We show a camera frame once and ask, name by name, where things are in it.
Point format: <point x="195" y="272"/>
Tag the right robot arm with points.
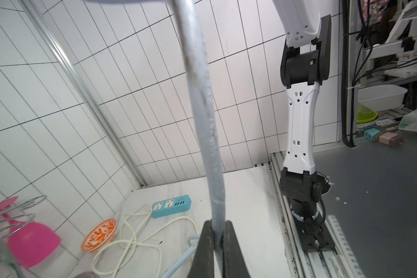
<point x="304" y="66"/>

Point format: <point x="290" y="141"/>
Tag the teal USB power strip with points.
<point x="171" y="206"/>

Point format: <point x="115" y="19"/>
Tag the orange patterned bowl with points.
<point x="103" y="233"/>

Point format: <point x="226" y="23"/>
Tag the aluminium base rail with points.
<point x="316" y="246"/>

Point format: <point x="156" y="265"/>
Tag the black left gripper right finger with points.
<point x="233" y="265"/>

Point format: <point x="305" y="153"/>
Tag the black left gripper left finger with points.
<point x="203" y="262"/>

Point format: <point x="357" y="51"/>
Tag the pink plastic goblet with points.
<point x="33" y="244"/>

